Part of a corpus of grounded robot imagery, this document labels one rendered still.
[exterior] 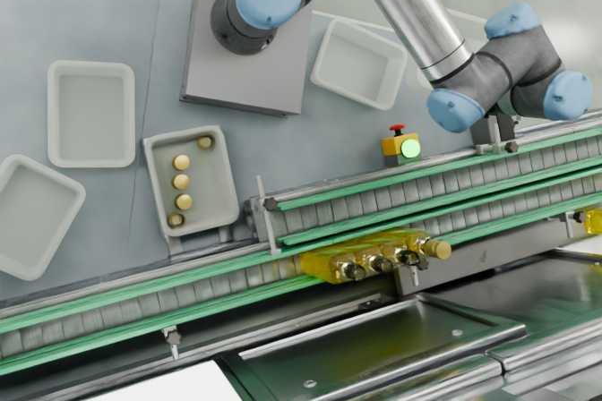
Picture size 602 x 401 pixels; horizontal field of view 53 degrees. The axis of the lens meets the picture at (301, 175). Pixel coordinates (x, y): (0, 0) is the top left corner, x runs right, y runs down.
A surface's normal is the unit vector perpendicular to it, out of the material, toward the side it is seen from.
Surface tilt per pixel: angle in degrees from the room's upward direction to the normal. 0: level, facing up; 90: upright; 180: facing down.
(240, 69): 1
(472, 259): 0
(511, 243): 0
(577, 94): 9
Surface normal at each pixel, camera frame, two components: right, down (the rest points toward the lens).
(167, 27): 0.33, -0.02
